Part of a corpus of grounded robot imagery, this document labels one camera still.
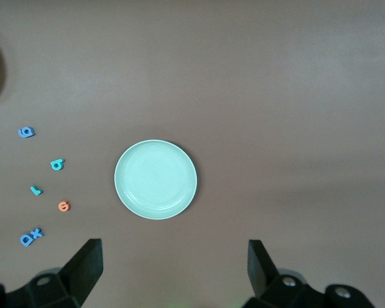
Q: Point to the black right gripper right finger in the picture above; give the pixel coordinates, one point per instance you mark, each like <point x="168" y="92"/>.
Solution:
<point x="263" y="276"/>

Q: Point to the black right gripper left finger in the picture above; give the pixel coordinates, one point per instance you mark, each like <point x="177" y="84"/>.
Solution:
<point x="77" y="279"/>

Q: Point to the orange foam letter e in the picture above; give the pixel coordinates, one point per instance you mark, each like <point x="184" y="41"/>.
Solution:
<point x="61" y="208"/>

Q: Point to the teal foam letter r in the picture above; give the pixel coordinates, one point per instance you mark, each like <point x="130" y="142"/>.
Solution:
<point x="36" y="191"/>

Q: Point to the teal foam letter d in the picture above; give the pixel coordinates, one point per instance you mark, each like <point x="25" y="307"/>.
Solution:
<point x="54" y="166"/>

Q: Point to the blue foam letter x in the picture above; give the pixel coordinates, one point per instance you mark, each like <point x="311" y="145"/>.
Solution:
<point x="37" y="232"/>

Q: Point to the blue foam capital D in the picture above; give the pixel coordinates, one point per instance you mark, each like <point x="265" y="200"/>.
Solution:
<point x="24" y="240"/>

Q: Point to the mint green plate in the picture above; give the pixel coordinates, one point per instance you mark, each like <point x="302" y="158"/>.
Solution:
<point x="155" y="179"/>

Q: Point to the blue foam letter g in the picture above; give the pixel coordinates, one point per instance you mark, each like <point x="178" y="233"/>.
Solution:
<point x="23" y="133"/>

